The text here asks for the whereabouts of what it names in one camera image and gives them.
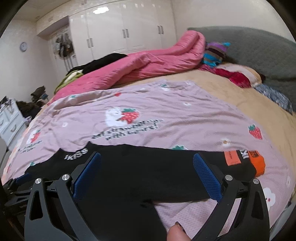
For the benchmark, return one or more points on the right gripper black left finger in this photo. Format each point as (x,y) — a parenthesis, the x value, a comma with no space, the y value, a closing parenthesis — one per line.
(69,188)

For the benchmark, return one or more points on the round wall clock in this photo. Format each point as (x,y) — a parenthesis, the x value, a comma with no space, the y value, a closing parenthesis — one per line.
(23,47)

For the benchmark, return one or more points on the dark clothes pile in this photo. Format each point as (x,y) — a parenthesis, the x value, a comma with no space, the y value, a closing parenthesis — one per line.
(38,99)

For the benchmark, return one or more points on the black clothes on bed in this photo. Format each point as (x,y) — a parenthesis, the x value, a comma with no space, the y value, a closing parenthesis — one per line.
(98,63)

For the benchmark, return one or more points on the person's right hand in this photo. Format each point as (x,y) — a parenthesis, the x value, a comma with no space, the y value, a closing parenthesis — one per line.
(177,233)

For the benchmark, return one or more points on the striped colourful pillow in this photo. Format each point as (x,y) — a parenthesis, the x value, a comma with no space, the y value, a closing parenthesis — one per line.
(214,53)

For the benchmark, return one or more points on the pink quilted duvet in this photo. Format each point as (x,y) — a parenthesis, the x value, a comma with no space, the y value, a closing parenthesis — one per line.
(185,55)

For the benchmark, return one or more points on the hanging bags on door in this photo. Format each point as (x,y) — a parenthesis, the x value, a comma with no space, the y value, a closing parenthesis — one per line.
(63,45)

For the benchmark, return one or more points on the grey quilted headboard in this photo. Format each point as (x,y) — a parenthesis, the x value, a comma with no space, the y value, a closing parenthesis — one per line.
(271,55)

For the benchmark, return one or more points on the white drawer cabinet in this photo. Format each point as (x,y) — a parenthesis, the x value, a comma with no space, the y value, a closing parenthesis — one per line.
(12,123)

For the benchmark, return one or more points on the red fabric on bed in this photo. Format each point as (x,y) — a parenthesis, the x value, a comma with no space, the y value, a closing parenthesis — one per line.
(237,78)

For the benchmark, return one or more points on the pink strawberry bear bedsheet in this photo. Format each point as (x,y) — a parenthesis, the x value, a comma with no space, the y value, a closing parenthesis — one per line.
(175,115)

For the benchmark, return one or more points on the beige bed blanket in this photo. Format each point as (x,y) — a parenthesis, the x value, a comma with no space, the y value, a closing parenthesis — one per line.
(277,123)

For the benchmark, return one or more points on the black small garment orange patches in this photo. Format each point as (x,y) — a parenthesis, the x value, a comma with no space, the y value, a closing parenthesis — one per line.
(120,203)

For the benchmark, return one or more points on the blue patterned cloth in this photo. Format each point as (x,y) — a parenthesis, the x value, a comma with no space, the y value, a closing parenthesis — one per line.
(275,96)

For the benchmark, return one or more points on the green blanket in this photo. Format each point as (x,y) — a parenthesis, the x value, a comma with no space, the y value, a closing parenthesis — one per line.
(69,78)

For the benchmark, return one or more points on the white glossy wardrobe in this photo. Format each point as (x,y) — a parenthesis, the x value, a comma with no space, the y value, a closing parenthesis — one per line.
(99,28)

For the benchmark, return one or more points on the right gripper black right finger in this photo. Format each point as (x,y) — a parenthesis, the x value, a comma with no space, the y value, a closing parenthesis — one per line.
(252,219)

